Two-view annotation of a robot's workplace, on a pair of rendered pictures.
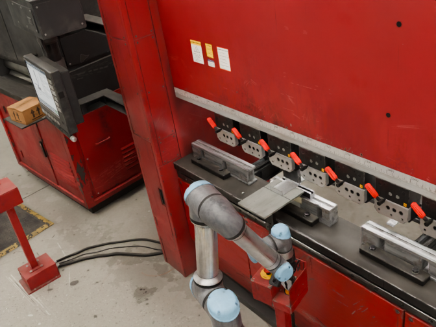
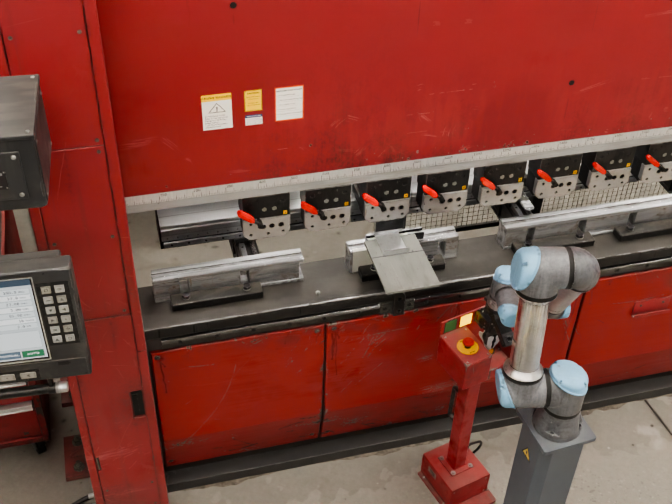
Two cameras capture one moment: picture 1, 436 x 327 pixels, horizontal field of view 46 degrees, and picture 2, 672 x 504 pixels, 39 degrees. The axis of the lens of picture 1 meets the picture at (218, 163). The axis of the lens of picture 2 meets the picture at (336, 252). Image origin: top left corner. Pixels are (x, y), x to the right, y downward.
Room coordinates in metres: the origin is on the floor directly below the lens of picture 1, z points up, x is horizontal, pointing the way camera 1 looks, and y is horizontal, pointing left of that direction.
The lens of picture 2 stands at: (1.45, 2.08, 3.03)
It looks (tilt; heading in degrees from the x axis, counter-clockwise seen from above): 40 degrees down; 289
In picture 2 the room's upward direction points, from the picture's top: 2 degrees clockwise
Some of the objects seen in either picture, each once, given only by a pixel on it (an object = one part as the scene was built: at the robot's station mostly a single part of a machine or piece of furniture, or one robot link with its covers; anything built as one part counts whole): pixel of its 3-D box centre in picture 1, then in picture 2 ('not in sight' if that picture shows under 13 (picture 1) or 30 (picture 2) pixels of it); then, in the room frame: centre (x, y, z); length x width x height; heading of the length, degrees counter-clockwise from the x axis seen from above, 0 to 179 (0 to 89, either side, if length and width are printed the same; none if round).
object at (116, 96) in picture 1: (106, 106); not in sight; (2.99, 0.62, 1.18); 0.40 x 0.24 x 0.07; 35
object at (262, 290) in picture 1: (279, 280); (476, 346); (1.70, -0.18, 0.75); 0.20 x 0.16 x 0.18; 49
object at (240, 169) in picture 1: (222, 161); (228, 275); (2.53, -0.03, 0.92); 0.50 x 0.06 x 0.10; 35
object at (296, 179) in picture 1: (291, 174); (389, 222); (2.08, -0.34, 1.05); 0.10 x 0.02 x 0.10; 35
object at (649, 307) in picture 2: not in sight; (652, 307); (1.15, -0.79, 0.59); 0.15 x 0.02 x 0.07; 35
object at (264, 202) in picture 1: (270, 198); (401, 263); (2.00, -0.22, 1.00); 0.26 x 0.18 x 0.01; 125
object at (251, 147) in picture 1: (256, 137); (325, 201); (2.26, -0.21, 1.18); 0.15 x 0.09 x 0.17; 35
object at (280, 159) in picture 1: (285, 150); (384, 193); (2.10, -0.33, 1.18); 0.15 x 0.09 x 0.17; 35
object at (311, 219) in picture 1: (292, 209); (402, 267); (2.02, -0.32, 0.89); 0.30 x 0.05 x 0.03; 35
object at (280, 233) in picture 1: (281, 238); (504, 284); (1.65, -0.20, 1.03); 0.09 x 0.08 x 0.11; 113
